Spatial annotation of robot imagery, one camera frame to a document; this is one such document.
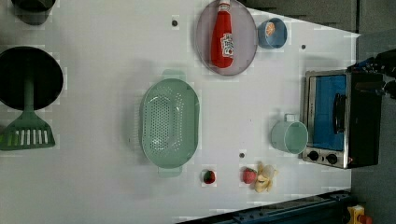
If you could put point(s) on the grey round plate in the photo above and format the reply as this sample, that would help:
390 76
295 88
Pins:
245 38

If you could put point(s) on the orange slice toy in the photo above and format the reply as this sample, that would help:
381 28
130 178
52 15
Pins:
270 28

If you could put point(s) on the light green mug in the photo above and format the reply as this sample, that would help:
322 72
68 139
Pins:
289 135

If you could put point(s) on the peeled banana toy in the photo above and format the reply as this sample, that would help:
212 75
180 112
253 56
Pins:
265 177

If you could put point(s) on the blue bowl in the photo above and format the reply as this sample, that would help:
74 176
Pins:
277 39

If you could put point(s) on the light green oval strainer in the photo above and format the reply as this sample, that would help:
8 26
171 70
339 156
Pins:
169 123

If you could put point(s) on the green slotted spatula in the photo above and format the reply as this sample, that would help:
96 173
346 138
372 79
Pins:
28 130

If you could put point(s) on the small black cylindrical holder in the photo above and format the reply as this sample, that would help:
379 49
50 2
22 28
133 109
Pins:
33 12

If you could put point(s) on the red ketchup bottle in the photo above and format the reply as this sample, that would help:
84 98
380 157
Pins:
222 36

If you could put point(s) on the large red strawberry toy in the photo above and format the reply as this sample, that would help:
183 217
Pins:
249 176

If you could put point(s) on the black toaster oven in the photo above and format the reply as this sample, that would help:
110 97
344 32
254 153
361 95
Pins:
342 113

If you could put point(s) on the large black cylindrical holder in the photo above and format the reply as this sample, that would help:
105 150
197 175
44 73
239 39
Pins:
19 64

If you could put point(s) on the small red strawberry toy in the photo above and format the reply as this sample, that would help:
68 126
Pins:
209 177

